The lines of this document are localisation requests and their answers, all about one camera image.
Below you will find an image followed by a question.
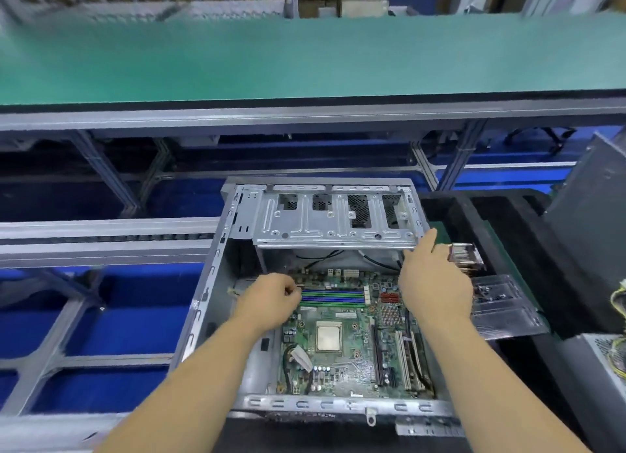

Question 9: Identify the green motherboard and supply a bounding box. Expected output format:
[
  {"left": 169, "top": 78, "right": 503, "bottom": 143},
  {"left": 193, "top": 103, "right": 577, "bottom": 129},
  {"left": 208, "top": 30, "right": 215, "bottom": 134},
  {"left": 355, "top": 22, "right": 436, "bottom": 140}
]
[{"left": 278, "top": 270, "right": 434, "bottom": 399}]

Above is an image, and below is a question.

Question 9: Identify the black CPU cooler fan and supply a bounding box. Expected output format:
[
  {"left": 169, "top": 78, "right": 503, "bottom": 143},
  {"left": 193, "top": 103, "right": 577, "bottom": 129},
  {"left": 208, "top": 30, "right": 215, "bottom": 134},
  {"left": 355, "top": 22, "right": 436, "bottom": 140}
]
[{"left": 447, "top": 241, "right": 486, "bottom": 271}]

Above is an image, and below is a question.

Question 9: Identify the grey metal computer case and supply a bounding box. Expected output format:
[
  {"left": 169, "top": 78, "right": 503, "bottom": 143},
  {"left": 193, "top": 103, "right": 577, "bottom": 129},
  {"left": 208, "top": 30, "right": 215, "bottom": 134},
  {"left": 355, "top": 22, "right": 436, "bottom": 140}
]
[{"left": 168, "top": 176, "right": 467, "bottom": 438}]

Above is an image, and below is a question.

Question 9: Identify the grey flat metal rail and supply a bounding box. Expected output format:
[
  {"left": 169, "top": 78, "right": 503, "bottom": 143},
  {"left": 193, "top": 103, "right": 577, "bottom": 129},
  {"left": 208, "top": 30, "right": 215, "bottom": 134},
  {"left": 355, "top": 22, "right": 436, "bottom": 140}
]
[{"left": 0, "top": 216, "right": 222, "bottom": 270}]

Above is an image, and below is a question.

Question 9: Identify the person's left hand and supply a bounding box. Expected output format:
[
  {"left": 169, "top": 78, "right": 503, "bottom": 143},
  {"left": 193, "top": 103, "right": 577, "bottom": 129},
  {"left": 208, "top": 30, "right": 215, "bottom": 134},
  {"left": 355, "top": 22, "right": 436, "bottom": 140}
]
[{"left": 229, "top": 270, "right": 303, "bottom": 338}]

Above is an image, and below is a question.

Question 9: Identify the grey power supply unit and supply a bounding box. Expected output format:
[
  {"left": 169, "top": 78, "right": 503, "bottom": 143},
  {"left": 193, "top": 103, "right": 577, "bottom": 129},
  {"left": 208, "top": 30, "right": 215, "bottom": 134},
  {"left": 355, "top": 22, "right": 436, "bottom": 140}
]
[{"left": 581, "top": 331, "right": 626, "bottom": 431}]

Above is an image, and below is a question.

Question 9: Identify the green conveyor belt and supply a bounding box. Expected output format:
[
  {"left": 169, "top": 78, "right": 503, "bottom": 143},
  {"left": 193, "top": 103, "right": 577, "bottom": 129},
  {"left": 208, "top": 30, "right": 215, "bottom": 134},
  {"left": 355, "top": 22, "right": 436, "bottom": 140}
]
[{"left": 0, "top": 11, "right": 626, "bottom": 113}]

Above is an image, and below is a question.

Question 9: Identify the person's right hand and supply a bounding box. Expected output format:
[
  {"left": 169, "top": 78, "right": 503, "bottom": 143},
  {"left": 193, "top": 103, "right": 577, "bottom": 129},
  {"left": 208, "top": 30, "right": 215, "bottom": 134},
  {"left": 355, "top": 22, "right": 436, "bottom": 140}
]
[{"left": 397, "top": 227, "right": 477, "bottom": 328}]

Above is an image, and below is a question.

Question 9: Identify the yellow black cable bundle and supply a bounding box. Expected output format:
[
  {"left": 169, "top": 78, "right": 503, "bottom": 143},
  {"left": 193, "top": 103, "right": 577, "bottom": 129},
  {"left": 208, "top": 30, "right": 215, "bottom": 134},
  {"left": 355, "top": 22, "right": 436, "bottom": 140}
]
[{"left": 607, "top": 279, "right": 626, "bottom": 373}]

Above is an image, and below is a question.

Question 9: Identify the person's left forearm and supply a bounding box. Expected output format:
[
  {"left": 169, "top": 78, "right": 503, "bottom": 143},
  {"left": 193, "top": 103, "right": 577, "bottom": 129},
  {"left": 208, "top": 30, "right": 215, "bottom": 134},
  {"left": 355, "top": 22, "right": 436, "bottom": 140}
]
[{"left": 93, "top": 321, "right": 285, "bottom": 453}]

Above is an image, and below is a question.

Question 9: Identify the silver square CPU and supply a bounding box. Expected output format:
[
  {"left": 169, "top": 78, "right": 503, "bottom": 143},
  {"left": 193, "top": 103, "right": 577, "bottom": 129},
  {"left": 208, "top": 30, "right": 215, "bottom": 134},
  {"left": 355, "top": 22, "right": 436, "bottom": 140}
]
[{"left": 314, "top": 321, "right": 344, "bottom": 354}]

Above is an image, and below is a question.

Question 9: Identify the clear plastic screw tray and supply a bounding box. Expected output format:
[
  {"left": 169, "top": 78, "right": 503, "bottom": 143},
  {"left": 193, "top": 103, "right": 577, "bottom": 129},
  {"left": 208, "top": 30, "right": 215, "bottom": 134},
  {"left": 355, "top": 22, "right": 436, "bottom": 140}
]
[{"left": 470, "top": 272, "right": 552, "bottom": 342}]

